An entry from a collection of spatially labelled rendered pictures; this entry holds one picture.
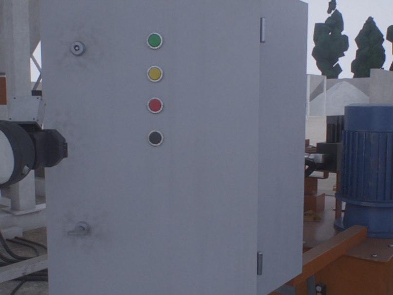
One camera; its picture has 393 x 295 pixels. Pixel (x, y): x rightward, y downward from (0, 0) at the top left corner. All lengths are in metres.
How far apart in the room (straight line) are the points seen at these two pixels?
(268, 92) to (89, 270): 0.48
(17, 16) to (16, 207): 1.51
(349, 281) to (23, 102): 1.04
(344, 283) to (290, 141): 0.58
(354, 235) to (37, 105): 1.03
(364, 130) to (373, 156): 0.09
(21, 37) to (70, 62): 3.04
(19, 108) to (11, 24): 3.21
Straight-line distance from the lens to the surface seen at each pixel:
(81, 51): 0.87
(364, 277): 1.41
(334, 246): 1.31
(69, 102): 0.87
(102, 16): 0.87
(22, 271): 2.46
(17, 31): 3.90
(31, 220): 4.00
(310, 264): 1.19
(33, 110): 0.70
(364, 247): 1.46
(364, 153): 1.56
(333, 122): 1.73
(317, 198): 1.84
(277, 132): 0.93
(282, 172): 0.95
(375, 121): 1.54
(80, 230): 0.88
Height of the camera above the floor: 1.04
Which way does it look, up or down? 6 degrees down
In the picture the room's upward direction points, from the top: straight up
